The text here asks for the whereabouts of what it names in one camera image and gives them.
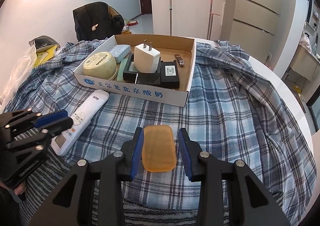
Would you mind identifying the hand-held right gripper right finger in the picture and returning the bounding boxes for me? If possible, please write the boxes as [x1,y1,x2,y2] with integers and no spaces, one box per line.
[178,128,292,226]

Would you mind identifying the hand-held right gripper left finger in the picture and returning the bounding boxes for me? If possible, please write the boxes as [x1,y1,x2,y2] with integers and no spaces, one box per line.
[30,128,145,226]

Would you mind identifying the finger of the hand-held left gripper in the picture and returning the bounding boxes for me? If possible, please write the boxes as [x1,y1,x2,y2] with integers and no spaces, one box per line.
[0,109,68,131]
[3,118,74,188]

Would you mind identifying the orange plastic soap box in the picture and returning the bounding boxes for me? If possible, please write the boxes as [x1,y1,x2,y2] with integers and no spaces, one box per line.
[142,125,177,173]

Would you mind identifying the white remote control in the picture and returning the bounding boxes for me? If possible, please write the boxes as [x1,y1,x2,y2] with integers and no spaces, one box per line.
[51,90,110,156]

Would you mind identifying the shallow cardboard box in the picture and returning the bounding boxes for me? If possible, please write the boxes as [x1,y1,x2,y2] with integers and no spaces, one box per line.
[73,34,197,108]

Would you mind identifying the cream round tin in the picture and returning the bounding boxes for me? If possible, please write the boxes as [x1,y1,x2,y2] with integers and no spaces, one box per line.
[83,51,118,82]

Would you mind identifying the black battery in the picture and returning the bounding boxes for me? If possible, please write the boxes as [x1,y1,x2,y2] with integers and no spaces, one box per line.
[160,61,180,89]

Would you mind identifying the green card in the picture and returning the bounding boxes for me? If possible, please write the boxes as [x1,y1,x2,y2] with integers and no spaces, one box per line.
[116,62,128,82]

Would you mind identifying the black square magnifier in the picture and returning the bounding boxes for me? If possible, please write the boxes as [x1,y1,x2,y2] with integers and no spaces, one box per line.
[122,53,162,84]

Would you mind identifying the pale grey card box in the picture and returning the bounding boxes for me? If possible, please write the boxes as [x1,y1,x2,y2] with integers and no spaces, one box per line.
[109,45,130,64]

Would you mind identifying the white charger plug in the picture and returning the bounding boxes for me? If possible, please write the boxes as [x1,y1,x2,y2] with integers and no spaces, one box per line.
[134,40,161,74]

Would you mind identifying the person's left forearm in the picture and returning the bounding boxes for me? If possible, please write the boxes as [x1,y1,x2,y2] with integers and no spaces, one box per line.
[0,191,25,226]

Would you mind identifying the person's left hand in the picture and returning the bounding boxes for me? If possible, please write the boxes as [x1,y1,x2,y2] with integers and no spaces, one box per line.
[14,182,27,195]

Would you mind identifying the blue plaid shirt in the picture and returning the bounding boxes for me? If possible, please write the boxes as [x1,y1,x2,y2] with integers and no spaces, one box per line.
[0,39,318,216]

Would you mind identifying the clear plastic bag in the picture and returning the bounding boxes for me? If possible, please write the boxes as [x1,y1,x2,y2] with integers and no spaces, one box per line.
[0,46,38,109]

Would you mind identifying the yellow envelope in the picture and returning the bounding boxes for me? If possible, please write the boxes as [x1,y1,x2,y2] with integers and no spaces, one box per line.
[34,46,60,67]

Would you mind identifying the grey striped sweater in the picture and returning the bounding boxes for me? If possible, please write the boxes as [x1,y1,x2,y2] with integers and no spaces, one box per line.
[15,141,228,226]

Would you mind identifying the grey bag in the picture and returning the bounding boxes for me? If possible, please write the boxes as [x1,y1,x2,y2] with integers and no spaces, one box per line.
[29,36,60,52]

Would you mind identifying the chair with black jacket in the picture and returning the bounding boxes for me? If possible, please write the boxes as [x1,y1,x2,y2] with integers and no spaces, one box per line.
[73,2,125,41]

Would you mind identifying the patterned floor mat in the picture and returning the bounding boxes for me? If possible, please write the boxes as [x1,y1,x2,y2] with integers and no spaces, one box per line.
[291,83,308,114]

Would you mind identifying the red broom stick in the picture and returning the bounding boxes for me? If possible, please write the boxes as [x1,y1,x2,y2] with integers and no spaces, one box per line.
[206,0,220,40]

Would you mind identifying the beige vanity cabinet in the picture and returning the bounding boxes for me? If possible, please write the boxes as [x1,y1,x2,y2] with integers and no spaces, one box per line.
[282,46,320,82]

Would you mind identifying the pile of pale clothes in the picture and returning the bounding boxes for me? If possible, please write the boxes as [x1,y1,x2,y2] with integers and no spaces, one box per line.
[299,33,313,52]

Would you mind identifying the beige refrigerator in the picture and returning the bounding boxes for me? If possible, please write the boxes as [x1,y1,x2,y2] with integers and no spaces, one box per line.
[229,0,285,60]

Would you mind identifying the bathroom mirror cabinet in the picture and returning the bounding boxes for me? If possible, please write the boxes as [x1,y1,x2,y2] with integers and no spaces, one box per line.
[306,0,320,32]

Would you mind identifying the metal mop handle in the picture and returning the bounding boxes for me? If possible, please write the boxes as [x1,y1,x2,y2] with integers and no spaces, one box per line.
[168,0,173,35]

